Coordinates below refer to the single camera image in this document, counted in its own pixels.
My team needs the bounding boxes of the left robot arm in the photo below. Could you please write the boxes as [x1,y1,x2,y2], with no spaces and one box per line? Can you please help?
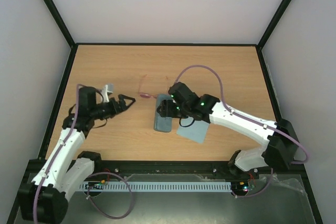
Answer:
[18,84,135,223]

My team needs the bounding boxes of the grey glasses case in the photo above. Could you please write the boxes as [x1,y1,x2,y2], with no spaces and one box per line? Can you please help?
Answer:
[153,94,172,133]

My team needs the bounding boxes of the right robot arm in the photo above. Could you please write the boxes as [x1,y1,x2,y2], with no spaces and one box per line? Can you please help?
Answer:
[156,82,298,178]

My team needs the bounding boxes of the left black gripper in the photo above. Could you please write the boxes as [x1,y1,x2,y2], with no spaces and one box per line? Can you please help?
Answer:
[91,94,136,120]

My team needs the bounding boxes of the pink sunglasses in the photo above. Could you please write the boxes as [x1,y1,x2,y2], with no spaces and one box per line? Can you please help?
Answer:
[138,74,169,99]

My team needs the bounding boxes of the black aluminium frame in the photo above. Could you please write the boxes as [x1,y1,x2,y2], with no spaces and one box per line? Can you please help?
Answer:
[6,0,324,224]

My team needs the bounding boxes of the white slotted cable duct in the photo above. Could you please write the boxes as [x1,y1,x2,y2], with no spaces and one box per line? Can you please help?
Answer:
[92,182,232,193]

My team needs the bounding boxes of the light blue cleaning cloth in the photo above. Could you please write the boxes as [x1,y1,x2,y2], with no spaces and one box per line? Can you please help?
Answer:
[176,118,209,144]

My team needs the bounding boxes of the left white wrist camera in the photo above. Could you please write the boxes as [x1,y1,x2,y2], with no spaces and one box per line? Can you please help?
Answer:
[100,83,114,103]

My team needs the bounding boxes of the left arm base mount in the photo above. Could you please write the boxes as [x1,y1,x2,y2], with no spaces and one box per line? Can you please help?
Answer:
[88,161,120,180]

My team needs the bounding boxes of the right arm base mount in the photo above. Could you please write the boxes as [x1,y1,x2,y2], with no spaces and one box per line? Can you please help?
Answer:
[211,161,259,181]

